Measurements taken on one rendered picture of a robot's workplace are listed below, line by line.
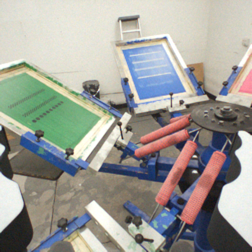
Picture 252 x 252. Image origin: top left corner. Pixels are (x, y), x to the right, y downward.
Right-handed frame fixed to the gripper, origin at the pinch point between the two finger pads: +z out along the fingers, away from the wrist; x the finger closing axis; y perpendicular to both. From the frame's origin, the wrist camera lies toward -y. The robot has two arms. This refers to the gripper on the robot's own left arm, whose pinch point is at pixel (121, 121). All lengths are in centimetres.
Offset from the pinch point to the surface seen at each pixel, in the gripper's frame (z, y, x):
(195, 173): 64, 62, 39
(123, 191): 150, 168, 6
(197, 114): 71, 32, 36
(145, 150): 71, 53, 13
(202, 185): 43, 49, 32
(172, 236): 38, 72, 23
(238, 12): 349, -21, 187
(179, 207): 43, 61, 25
